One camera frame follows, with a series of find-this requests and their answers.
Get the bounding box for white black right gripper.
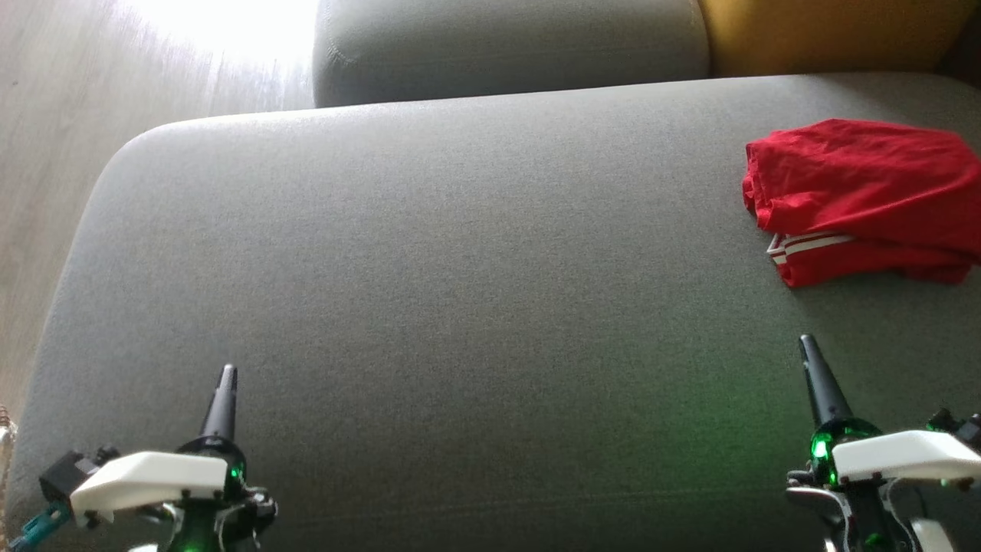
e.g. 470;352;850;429
787;334;981;552

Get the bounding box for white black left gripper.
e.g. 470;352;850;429
71;365;278;552

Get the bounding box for red shorts with white stripes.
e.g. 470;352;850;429
766;230;976;290

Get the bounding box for red white basketball jersey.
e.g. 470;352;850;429
741;117;981;266

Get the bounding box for beige coiled object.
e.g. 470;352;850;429
0;405;18;480

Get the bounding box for grey fabric sofa seat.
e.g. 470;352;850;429
0;73;981;552

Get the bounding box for mustard yellow sofa cushion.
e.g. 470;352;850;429
696;0;981;78

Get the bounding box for grey sofa back cushion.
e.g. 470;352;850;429
312;0;712;109

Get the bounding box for left cable with teal plug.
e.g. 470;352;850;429
7;501;72;552

